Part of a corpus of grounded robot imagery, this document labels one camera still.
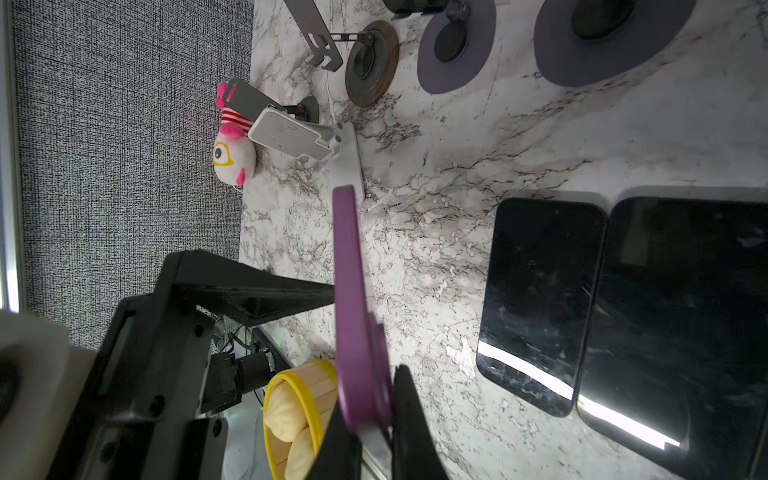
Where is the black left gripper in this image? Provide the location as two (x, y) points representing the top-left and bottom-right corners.
(47, 250), (334, 479)

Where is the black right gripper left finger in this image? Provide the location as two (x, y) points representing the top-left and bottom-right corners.
(306, 413), (362, 480)

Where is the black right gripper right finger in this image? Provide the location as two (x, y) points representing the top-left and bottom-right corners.
(392, 365), (448, 480)

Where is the purple phone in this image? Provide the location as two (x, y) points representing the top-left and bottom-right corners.
(332, 186), (393, 434)

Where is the black phone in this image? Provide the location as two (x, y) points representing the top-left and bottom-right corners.
(476, 198), (607, 418)

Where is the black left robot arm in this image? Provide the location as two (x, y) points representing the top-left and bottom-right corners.
(48, 250), (334, 479)

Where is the white folding phone stand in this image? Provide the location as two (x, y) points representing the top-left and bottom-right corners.
(248, 107), (365, 205)

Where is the brown round phone stand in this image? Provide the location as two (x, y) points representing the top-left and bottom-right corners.
(284, 0), (400, 109)

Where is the purple round phone stand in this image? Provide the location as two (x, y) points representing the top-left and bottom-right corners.
(384, 0), (496, 95)

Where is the right steamed bun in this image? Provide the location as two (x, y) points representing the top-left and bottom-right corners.
(285, 428), (318, 480)

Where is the steamed bun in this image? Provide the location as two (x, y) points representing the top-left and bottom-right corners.
(264, 382), (308, 443)
(285, 428), (318, 480)

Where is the left steamed bun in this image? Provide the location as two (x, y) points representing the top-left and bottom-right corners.
(264, 382), (308, 443)

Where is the yellow bamboo steamer basket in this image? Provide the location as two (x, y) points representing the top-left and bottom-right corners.
(263, 359), (338, 479)

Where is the pink white plush toy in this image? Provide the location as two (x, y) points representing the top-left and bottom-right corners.
(212, 84), (257, 188)

